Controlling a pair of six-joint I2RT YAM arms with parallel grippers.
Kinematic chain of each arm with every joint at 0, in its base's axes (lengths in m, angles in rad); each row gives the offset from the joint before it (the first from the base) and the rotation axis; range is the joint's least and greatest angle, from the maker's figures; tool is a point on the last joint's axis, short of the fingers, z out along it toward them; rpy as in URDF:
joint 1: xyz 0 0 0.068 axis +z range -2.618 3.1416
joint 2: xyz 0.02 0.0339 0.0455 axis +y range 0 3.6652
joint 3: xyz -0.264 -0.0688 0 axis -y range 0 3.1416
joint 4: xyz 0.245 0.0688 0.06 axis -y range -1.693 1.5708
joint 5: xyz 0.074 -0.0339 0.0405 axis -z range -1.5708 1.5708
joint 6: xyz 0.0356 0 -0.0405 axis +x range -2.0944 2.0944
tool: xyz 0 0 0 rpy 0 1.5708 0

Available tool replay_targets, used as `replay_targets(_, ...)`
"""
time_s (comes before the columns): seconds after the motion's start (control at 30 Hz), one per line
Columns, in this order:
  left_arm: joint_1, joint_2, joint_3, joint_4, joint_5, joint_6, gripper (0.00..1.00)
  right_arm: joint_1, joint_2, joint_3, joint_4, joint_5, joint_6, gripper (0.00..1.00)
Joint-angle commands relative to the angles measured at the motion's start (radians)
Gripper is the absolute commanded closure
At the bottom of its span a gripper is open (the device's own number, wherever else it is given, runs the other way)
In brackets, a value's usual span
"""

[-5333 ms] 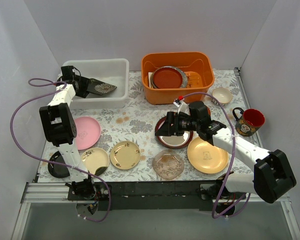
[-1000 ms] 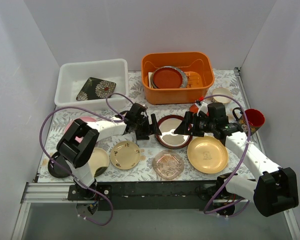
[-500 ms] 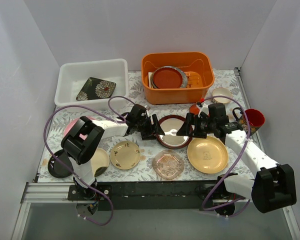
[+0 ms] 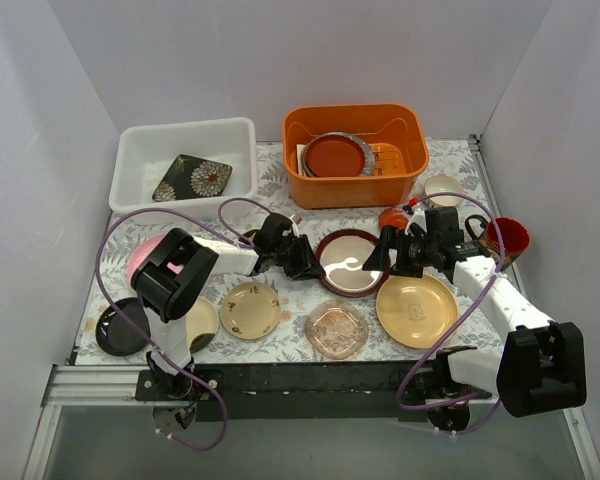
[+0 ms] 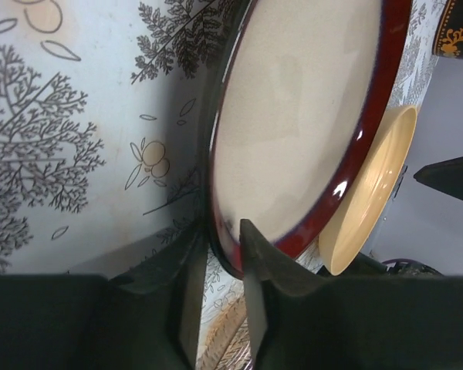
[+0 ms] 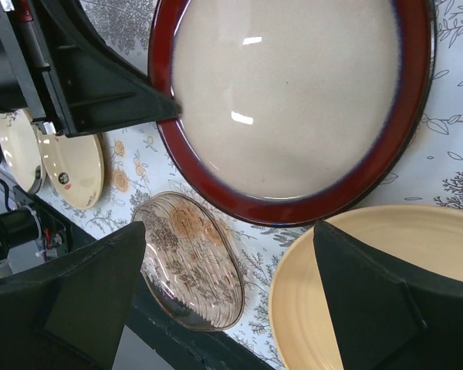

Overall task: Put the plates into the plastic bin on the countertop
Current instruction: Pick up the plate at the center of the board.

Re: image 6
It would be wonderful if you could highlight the red rimmed cream plate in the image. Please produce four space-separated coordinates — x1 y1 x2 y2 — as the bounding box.
148 1 435 227

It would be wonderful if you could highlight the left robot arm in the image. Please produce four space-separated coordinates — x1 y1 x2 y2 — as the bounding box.
0 1 178 261

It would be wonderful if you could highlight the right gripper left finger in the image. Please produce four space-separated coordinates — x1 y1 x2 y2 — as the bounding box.
0 221 146 369

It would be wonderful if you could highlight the cream floral small plate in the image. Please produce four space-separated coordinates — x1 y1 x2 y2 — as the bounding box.
38 133 105 210

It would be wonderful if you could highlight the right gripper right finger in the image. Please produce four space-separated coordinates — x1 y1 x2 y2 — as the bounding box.
313 221 463 369

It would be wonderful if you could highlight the pink glass square plate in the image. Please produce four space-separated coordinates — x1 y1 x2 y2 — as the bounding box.
132 192 245 331

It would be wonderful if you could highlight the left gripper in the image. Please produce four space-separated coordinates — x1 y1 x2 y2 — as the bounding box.
0 1 180 137

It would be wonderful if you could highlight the cream plate with dark patch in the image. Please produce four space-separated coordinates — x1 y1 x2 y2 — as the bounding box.
0 109 46 194

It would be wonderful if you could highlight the large yellow bear plate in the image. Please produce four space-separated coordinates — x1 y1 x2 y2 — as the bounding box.
269 205 463 369

